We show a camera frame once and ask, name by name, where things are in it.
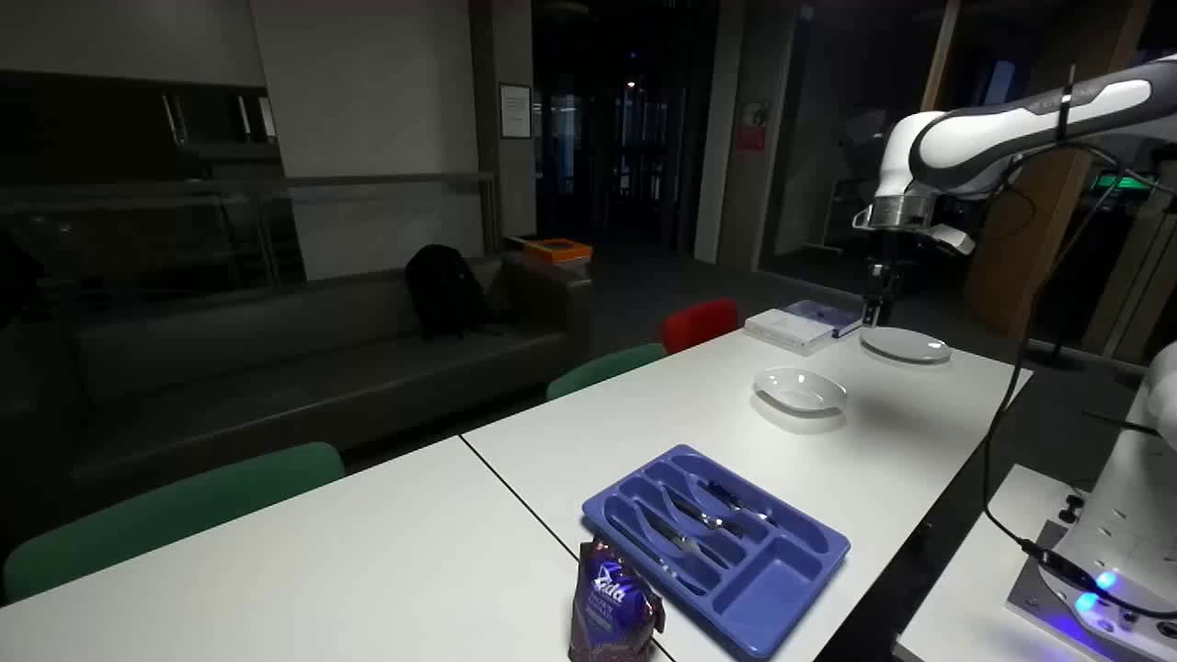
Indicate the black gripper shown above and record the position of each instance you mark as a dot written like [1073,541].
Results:
[880,288]

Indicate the white plate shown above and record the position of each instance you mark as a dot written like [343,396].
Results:
[801,393]
[901,345]

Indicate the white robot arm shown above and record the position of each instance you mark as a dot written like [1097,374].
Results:
[967,153]

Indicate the blue hardcover book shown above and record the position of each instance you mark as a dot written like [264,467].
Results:
[836,319]

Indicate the white book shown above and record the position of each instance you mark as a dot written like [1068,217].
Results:
[787,334]

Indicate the red chair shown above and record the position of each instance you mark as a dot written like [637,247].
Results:
[700,324]

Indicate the green chair middle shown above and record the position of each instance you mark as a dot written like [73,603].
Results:
[604,366]

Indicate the green chair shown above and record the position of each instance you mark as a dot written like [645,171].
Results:
[162,518]
[604,366]

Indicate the cutlery pieces in tray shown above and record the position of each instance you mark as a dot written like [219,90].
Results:
[687,527]

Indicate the blue cutlery tray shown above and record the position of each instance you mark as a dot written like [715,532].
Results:
[753,608]

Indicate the orange lidded bin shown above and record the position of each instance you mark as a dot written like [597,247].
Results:
[557,253]

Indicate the purple snack bag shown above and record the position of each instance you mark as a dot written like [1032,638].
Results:
[617,612]

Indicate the black backpack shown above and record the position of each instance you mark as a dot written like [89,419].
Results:
[447,292]

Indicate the green chair near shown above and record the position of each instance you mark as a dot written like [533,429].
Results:
[162,518]

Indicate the dark grey sofa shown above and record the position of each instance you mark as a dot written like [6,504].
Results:
[192,385]

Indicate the wall notice poster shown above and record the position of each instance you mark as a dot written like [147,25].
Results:
[515,113]

